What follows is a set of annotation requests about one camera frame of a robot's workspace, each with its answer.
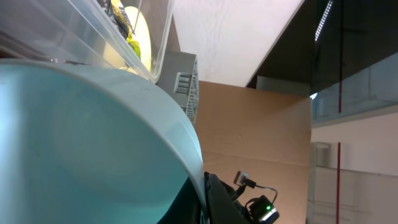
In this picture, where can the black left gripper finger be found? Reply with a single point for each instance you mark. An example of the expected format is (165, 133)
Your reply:
(221, 208)

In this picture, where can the light blue plastic bowl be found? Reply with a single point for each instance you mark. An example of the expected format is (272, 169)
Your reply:
(85, 144)

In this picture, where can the silver green snack wrapper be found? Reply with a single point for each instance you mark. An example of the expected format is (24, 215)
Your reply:
(116, 12)

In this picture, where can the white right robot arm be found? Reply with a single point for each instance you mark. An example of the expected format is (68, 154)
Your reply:
(259, 209)

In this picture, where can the grey plastic dishwasher rack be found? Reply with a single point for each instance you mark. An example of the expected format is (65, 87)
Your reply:
(179, 78)

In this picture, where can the clear plastic waste bin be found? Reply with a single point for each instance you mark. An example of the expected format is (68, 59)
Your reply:
(77, 31)

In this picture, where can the brown cardboard panel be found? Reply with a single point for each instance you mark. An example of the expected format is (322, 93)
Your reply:
(265, 134)

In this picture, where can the yellow plastic plate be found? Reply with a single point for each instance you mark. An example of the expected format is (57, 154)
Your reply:
(141, 35)

